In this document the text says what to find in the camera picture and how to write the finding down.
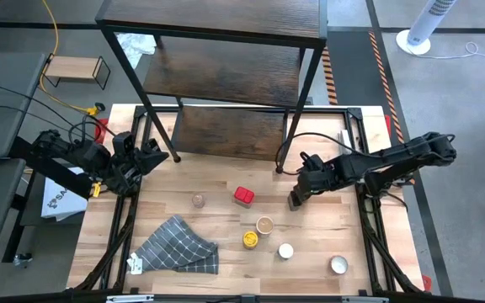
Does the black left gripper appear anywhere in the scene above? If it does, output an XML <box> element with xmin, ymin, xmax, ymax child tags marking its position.
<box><xmin>107</xmin><ymin>138</ymin><xmax>170</xmax><ymax>197</ymax></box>

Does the furikake jar with tan lid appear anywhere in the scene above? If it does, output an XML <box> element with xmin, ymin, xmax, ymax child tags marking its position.
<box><xmin>255</xmin><ymin>215</ymin><xmax>275</xmax><ymax>239</ymax></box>

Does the smoked paprika tin red lid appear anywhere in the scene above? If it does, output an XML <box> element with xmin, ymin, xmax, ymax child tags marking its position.
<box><xmin>232</xmin><ymin>186</ymin><xmax>256</xmax><ymax>210</ymax></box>

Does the seed seasoning jar white lid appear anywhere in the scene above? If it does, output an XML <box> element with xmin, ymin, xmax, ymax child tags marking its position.
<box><xmin>277</xmin><ymin>242</ymin><xmax>295</xmax><ymax>260</ymax></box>

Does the chili onion jar yellow lid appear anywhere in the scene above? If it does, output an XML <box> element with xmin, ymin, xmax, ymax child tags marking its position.
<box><xmin>242</xmin><ymin>230</ymin><xmax>259</xmax><ymax>250</ymax></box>

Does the black-framed dark wood shelf unit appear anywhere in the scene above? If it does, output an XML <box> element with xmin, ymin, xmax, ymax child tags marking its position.
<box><xmin>94</xmin><ymin>0</ymin><xmax>328</xmax><ymax>174</ymax></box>

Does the round white silver-rimmed container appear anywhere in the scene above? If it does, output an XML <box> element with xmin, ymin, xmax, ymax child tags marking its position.
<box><xmin>329</xmin><ymin>255</ymin><xmax>349</xmax><ymax>275</ymax></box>

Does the grey checked cloth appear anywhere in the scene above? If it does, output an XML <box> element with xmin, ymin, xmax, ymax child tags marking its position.
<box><xmin>126</xmin><ymin>214</ymin><xmax>221</xmax><ymax>275</ymax></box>

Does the white printed bag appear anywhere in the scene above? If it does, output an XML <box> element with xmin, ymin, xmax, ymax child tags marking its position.
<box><xmin>40</xmin><ymin>166</ymin><xmax>90</xmax><ymax>222</ymax></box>

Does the black diagonal beam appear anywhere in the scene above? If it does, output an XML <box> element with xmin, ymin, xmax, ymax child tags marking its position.
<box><xmin>8</xmin><ymin>136</ymin><xmax>94</xmax><ymax>199</ymax></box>

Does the white crumpled paper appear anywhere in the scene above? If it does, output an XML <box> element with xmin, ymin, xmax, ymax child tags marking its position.
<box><xmin>115</xmin><ymin>32</ymin><xmax>157</xmax><ymax>68</ymax></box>

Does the grey desk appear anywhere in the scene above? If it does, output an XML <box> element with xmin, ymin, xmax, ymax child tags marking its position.
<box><xmin>0</xmin><ymin>52</ymin><xmax>48</xmax><ymax>266</ymax></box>

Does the small metal caster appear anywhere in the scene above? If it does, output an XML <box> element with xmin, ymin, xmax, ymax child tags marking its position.
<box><xmin>13</xmin><ymin>252</ymin><xmax>33</xmax><ymax>268</ymax></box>

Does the white tower fan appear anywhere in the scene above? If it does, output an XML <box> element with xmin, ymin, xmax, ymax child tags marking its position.
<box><xmin>396</xmin><ymin>0</ymin><xmax>458</xmax><ymax>56</ymax></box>

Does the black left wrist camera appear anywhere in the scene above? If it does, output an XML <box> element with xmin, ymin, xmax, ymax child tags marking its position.
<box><xmin>112</xmin><ymin>130</ymin><xmax>136</xmax><ymax>156</ymax></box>

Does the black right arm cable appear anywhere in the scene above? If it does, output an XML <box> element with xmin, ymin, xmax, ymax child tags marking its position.
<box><xmin>274</xmin><ymin>132</ymin><xmax>353</xmax><ymax>176</ymax></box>

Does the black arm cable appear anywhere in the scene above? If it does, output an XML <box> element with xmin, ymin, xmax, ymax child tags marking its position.
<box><xmin>274</xmin><ymin>132</ymin><xmax>353</xmax><ymax>176</ymax></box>
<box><xmin>67</xmin><ymin>115</ymin><xmax>100</xmax><ymax>146</ymax></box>

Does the black aluminium rig frame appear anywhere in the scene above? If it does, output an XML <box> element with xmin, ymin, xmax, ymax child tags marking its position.
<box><xmin>67</xmin><ymin>104</ymin><xmax>424</xmax><ymax>295</ymax></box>

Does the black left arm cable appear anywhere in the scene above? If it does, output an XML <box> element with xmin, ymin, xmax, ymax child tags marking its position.
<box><xmin>67</xmin><ymin>115</ymin><xmax>100</xmax><ymax>146</ymax></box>

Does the small wooden wire-frame stand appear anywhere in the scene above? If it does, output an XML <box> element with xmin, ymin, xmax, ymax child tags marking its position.
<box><xmin>42</xmin><ymin>54</ymin><xmax>112</xmax><ymax>90</ymax></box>

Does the yellow cable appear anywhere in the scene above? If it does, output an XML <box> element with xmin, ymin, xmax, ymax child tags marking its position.
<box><xmin>38</xmin><ymin>0</ymin><xmax>107</xmax><ymax>117</ymax></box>

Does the thin black cable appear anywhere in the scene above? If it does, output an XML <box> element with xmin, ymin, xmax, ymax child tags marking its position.
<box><xmin>0</xmin><ymin>77</ymin><xmax>100</xmax><ymax>140</ymax></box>
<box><xmin>0</xmin><ymin>103</ymin><xmax>82</xmax><ymax>130</ymax></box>

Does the white floor cable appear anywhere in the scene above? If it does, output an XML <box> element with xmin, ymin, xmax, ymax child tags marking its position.
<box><xmin>410</xmin><ymin>40</ymin><xmax>485</xmax><ymax>60</ymax></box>

